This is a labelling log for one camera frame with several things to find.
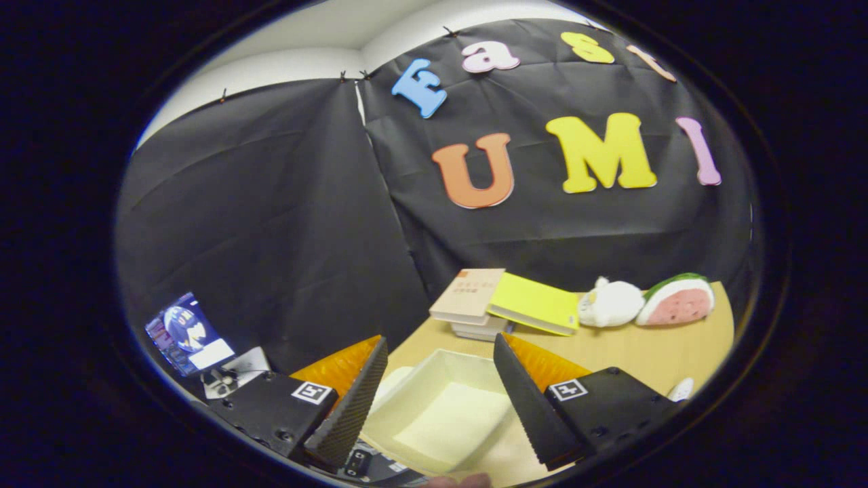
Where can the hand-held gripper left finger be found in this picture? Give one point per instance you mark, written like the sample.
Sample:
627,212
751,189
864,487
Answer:
349,417

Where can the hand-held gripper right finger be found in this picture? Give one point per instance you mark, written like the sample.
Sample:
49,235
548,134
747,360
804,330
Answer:
532,413

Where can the cream fabric storage box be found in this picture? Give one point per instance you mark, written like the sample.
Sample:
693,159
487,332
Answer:
441,413

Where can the white canvas shoe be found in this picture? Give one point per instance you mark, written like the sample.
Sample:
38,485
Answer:
681,390

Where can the black device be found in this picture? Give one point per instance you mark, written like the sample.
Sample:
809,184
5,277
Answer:
369,464

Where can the grey cover book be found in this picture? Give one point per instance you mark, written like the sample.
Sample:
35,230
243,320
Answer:
478,331

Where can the yellow cover book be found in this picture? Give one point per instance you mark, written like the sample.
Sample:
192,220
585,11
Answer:
536,303

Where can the white paper sheet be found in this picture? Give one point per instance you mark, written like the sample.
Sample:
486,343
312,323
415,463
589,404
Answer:
247,366

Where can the tan cover book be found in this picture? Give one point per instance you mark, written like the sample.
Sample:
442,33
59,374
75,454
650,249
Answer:
468,295

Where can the white plush toy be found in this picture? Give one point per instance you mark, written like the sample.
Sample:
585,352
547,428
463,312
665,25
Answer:
614,303

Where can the computer screen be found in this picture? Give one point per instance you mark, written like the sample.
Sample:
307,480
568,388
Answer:
190,335

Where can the watermelon slice plush toy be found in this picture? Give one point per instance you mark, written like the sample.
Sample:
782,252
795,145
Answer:
678,305

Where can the black backdrop cloth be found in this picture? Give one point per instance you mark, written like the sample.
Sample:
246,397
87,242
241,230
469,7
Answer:
271,203

